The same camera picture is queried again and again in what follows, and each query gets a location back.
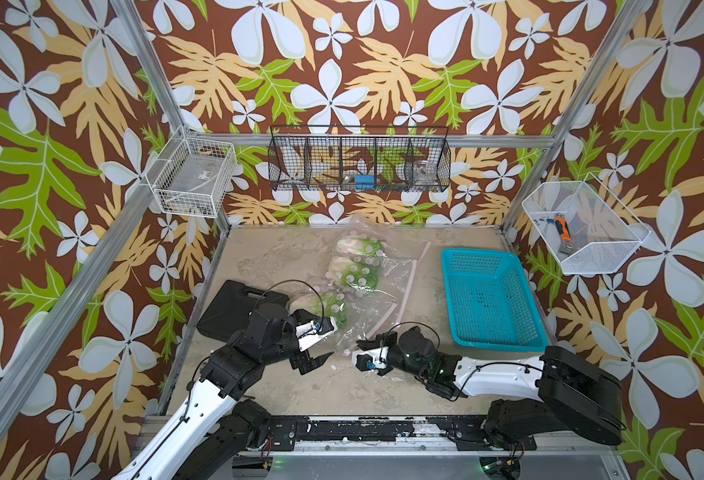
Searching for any teal plastic basket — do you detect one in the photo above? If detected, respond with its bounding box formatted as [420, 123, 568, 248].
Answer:
[441, 248, 549, 352]

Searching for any orange black tool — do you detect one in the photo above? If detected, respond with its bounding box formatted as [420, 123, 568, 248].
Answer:
[553, 216, 574, 255]

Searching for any white wire basket left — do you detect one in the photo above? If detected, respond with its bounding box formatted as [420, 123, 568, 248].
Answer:
[146, 129, 238, 218]

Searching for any zip-top bag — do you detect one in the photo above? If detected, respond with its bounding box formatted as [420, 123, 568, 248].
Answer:
[316, 288, 402, 355]
[325, 255, 417, 303]
[333, 215, 433, 263]

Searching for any white wire basket right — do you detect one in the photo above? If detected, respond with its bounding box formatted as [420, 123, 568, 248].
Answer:
[522, 180, 651, 276]

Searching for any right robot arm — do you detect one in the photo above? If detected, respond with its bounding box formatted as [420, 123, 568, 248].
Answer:
[352, 327, 624, 447]

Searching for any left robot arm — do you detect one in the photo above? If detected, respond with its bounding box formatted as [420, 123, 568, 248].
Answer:
[115, 303, 338, 479]

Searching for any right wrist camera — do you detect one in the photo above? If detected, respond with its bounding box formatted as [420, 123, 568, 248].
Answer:
[352, 349, 391, 376]

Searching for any black plastic case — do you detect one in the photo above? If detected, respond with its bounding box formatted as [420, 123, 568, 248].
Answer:
[197, 280, 289, 342]

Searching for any blue small box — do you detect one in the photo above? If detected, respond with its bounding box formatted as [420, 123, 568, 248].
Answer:
[354, 175, 376, 191]

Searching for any white wire basket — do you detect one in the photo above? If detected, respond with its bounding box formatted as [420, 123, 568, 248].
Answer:
[146, 129, 238, 218]
[522, 180, 651, 276]

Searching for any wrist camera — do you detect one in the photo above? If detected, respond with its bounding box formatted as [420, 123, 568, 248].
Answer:
[352, 349, 391, 376]
[296, 317, 338, 351]

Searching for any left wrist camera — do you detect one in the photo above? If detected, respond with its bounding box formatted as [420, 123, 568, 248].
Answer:
[296, 317, 338, 351]

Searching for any black wire basket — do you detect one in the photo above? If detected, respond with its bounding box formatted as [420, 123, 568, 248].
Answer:
[267, 125, 452, 192]

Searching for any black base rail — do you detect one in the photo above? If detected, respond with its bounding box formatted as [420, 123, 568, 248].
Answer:
[259, 415, 514, 451]

